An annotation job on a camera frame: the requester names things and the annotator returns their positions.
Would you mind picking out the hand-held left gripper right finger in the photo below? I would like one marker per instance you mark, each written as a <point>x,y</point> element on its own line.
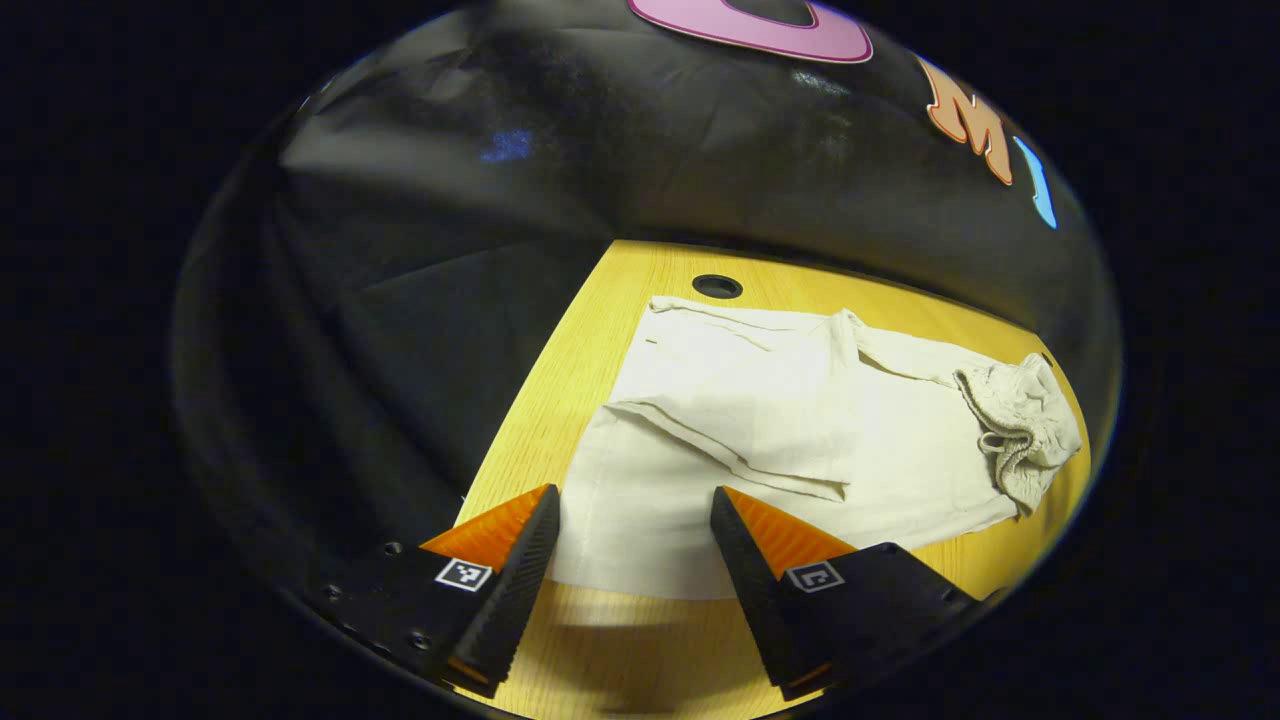
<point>755,600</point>

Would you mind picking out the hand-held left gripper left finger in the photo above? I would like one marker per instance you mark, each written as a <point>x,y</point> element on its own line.
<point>510,600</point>

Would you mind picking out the cream white jeans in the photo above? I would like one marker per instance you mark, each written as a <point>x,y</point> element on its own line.
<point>760,400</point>

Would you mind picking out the black backdrop cloth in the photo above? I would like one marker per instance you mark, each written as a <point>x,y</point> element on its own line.
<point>450,200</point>

